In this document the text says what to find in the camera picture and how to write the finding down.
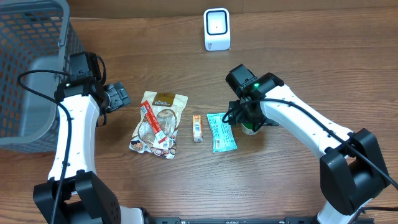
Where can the teal snack packet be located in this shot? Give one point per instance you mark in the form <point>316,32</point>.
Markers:
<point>222,135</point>

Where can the red white snack packet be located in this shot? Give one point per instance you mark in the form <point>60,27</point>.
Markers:
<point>157,130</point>

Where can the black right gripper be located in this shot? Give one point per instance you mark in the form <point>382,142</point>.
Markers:
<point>249,115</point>

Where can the orange juice carton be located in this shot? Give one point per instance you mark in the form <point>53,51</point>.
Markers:
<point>197,128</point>

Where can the green lid jar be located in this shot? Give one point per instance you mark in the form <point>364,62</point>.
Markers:
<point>250,128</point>

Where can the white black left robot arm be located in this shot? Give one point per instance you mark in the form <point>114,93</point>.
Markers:
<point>73,192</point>

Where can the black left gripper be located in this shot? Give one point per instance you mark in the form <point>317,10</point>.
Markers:
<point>117,96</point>

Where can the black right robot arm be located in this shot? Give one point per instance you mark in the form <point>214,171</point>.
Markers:
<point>352,167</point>

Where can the grey plastic mesh basket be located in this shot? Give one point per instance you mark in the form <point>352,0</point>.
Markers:
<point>37,40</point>

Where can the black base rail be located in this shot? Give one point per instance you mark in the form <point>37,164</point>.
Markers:
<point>286,220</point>

